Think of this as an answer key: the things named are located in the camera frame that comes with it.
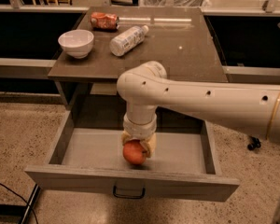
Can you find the black drawer handle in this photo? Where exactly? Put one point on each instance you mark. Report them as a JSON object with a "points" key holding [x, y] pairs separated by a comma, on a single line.
{"points": [[131, 194]]}

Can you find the white plastic bottle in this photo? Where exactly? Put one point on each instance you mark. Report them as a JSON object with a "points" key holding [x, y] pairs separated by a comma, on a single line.
{"points": [[128, 40]]}

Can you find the black caster leg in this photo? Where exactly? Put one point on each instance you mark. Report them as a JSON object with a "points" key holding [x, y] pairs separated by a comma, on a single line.
{"points": [[254, 143]]}

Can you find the white ceramic bowl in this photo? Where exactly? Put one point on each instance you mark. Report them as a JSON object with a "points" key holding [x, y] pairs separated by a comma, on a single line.
{"points": [[77, 43]]}

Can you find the crushed red soda can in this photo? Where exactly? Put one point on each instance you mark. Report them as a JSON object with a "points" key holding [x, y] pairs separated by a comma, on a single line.
{"points": [[104, 21]]}

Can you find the grey drawer cabinet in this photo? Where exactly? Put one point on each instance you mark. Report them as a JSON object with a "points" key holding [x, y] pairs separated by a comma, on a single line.
{"points": [[178, 38]]}

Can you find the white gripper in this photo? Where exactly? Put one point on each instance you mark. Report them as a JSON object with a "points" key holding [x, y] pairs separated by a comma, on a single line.
{"points": [[139, 129]]}

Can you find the red apple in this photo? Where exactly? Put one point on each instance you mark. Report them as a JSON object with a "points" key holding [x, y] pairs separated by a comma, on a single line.
{"points": [[134, 153]]}

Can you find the white paper label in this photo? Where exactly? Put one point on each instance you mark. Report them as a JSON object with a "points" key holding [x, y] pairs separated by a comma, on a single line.
{"points": [[104, 89]]}

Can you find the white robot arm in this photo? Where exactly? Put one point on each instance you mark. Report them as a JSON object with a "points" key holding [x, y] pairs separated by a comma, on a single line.
{"points": [[253, 109]]}

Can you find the open grey top drawer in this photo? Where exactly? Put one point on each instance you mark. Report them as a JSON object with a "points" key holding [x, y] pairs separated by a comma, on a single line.
{"points": [[86, 155]]}

